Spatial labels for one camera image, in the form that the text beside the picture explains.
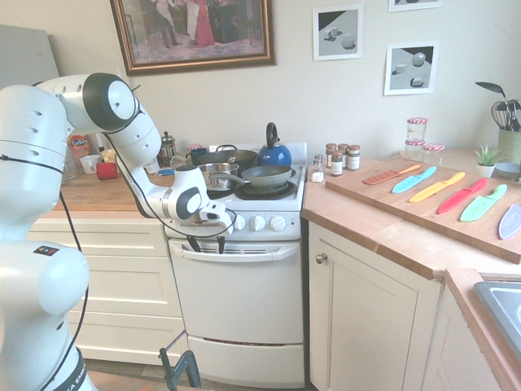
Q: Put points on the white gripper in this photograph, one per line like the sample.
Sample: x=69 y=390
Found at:
x=211 y=228

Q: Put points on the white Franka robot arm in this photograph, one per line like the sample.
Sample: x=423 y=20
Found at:
x=32 y=163

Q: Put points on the white stove knob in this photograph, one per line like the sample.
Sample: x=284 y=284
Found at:
x=278 y=223
x=241 y=222
x=257 y=223

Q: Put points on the white electric stove range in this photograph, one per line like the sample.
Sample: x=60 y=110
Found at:
x=264 y=203

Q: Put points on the stainless steel saucepan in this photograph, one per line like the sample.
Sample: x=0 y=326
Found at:
x=220 y=171

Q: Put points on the blue plastic utensil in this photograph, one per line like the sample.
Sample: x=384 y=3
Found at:
x=165 y=172

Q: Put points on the cream drawer cabinet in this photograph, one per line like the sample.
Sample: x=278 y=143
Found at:
x=130 y=285

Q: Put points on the dark navy mug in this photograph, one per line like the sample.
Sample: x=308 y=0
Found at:
x=195 y=156

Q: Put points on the dark wok pan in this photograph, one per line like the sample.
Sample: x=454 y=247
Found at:
x=228 y=156

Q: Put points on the grey frying pan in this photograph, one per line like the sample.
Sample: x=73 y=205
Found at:
x=266 y=174

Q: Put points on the red checked lid jar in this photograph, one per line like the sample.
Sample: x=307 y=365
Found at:
x=195 y=146

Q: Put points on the glass french press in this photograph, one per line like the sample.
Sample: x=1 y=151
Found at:
x=167 y=144

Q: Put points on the metal cabinet knob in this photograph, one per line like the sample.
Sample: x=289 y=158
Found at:
x=322 y=258

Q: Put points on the white stove storage drawer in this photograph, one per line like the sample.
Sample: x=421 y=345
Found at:
x=248 y=362

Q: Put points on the red mug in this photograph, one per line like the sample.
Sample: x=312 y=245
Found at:
x=106 y=171

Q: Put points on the glass salt shaker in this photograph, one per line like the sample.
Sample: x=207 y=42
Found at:
x=317 y=173

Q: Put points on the yellow food packet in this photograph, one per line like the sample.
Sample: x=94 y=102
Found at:
x=108 y=156

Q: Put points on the glass pepper shaker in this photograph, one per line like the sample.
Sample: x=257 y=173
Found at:
x=318 y=157

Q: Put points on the small white cup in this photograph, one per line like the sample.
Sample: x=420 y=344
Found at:
x=90 y=163

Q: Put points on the brown lid spice jar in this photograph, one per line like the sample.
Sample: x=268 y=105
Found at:
x=353 y=159
x=337 y=165
x=330 y=155
x=343 y=150

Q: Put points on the clear drinking glasses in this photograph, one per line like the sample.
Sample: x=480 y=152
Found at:
x=70 y=167

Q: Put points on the orange snack box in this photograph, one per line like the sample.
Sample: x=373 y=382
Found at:
x=78 y=144

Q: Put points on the cream cabinet door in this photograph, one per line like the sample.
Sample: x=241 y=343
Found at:
x=366 y=317

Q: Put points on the large wooden cutting board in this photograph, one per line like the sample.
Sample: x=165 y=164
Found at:
x=386 y=199

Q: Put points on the orange sheathed knife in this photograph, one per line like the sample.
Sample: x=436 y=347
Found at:
x=382 y=177

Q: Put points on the gold framed painting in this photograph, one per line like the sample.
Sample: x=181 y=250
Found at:
x=195 y=32

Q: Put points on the blue sheathed knife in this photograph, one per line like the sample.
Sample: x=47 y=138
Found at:
x=413 y=181

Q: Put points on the short checked lid glass jar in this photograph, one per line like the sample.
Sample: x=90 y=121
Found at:
x=432 y=154
x=414 y=150

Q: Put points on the yellow sheathed knife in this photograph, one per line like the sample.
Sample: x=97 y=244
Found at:
x=435 y=188

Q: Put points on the tall checked lid glass jar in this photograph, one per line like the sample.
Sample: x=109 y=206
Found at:
x=417 y=130

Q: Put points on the grey cube and polyhedron print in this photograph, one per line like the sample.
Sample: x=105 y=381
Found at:
x=338 y=32

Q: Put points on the red sheathed knife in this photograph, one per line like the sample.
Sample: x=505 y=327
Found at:
x=460 y=197

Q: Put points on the grey leaning panel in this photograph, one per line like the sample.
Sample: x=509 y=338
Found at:
x=28 y=53

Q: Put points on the grey sphere and cubes print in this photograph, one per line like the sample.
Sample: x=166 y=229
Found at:
x=411 y=67

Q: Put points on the cream sink cabinet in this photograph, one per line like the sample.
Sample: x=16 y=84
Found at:
x=456 y=350

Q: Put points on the green sheathed knife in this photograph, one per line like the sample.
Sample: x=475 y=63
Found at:
x=480 y=205

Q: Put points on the small plant in white pot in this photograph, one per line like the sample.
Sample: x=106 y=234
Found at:
x=486 y=163

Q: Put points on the stainless steel sink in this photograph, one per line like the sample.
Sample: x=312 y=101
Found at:
x=504 y=301

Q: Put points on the purple sheathed knife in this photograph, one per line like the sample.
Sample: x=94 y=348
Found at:
x=510 y=224

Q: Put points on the light blue bowl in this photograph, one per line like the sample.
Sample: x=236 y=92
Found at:
x=506 y=171

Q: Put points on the cropped grey shapes print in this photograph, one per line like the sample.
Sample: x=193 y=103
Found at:
x=415 y=4

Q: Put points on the green utensil holder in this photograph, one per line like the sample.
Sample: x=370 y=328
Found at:
x=510 y=146

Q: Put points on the metal whisk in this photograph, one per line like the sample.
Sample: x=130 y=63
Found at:
x=500 y=114

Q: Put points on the dark kitchen utensils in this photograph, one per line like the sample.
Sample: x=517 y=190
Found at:
x=515 y=116

